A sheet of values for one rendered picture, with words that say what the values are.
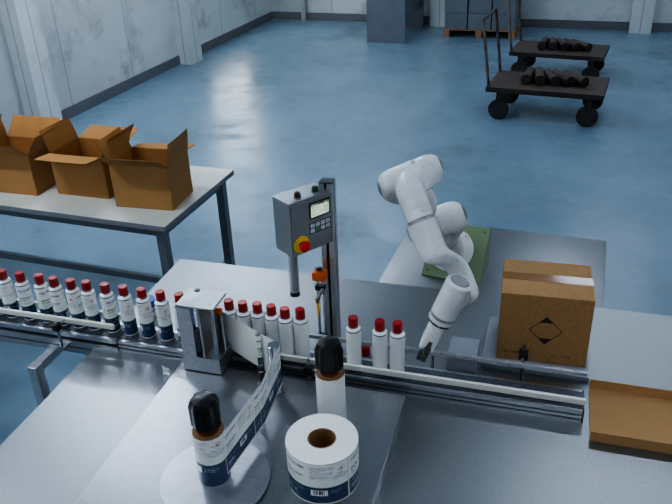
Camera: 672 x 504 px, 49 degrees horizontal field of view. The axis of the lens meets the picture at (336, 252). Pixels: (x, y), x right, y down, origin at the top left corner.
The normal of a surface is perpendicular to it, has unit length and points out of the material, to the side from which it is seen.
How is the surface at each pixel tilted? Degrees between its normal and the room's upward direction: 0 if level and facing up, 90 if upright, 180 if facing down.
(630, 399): 0
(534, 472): 0
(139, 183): 90
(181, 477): 0
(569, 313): 90
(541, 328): 90
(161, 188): 90
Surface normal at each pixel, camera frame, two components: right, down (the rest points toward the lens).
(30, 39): 0.94, 0.13
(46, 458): -0.04, -0.88
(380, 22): -0.33, 0.46
